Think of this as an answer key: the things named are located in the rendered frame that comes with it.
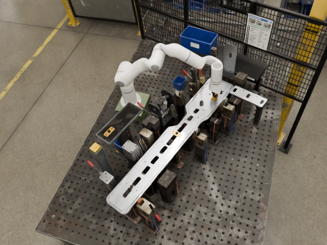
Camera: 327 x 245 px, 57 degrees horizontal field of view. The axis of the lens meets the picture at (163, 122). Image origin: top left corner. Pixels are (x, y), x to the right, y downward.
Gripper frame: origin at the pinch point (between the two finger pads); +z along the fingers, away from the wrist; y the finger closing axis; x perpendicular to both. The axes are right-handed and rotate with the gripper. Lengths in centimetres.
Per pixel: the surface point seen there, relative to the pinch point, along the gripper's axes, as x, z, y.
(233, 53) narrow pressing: 26.6, -22.7, -0.6
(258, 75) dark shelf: 37.8, 0.2, 18.4
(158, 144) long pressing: -62, 3, -11
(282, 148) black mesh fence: 52, 102, 57
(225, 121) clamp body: -7.8, 16.3, 14.9
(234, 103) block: 4.3, 5.2, 15.4
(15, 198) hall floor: -156, 103, -144
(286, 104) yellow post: 58, 42, 44
